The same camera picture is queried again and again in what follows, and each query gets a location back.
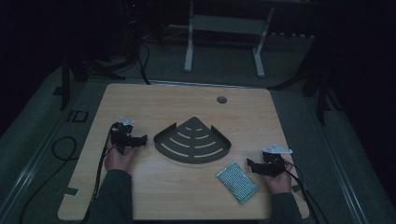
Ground green perforated circuit board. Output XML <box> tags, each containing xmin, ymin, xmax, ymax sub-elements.
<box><xmin>216</xmin><ymin>161</ymin><xmax>261</xmax><ymax>205</ymax></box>

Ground black cable on floor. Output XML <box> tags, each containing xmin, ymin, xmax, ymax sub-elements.
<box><xmin>18</xmin><ymin>135</ymin><xmax>78</xmax><ymax>224</ymax></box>

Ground black metal stand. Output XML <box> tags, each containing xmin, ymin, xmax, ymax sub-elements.
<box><xmin>301</xmin><ymin>71</ymin><xmax>344</xmax><ymax>127</ymax></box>
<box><xmin>59</xmin><ymin>52</ymin><xmax>127</xmax><ymax>112</ymax></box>

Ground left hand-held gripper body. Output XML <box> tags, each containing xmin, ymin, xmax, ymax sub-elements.
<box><xmin>110</xmin><ymin>116</ymin><xmax>140</xmax><ymax>155</ymax></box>

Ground person's right hand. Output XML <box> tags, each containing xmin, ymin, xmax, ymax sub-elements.
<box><xmin>262</xmin><ymin>161</ymin><xmax>295</xmax><ymax>195</ymax></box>

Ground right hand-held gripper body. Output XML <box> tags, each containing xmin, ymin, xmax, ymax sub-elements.
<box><xmin>255</xmin><ymin>143</ymin><xmax>293</xmax><ymax>178</ymax></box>

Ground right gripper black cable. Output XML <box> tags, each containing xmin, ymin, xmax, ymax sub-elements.
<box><xmin>283</xmin><ymin>161</ymin><xmax>331</xmax><ymax>224</ymax></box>

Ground person's left hand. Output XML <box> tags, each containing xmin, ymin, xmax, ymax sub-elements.
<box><xmin>104</xmin><ymin>143</ymin><xmax>140</xmax><ymax>173</ymax></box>

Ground white metal desk frame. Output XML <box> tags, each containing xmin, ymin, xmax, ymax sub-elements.
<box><xmin>183</xmin><ymin>0</ymin><xmax>276</xmax><ymax>78</ymax></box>

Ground black hanging cable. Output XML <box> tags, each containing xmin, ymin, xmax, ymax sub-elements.
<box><xmin>136</xmin><ymin>40</ymin><xmax>152</xmax><ymax>86</ymax></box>

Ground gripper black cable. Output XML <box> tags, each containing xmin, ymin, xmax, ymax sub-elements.
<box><xmin>81</xmin><ymin>124</ymin><xmax>118</xmax><ymax>224</ymax></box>
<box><xmin>283</xmin><ymin>161</ymin><xmax>331</xmax><ymax>224</ymax></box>

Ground black corner shelf tray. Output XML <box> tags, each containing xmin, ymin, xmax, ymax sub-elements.
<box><xmin>153</xmin><ymin>116</ymin><xmax>233</xmax><ymax>165</ymax></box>

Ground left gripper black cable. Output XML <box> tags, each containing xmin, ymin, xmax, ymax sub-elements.
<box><xmin>81</xmin><ymin>124</ymin><xmax>118</xmax><ymax>224</ymax></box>

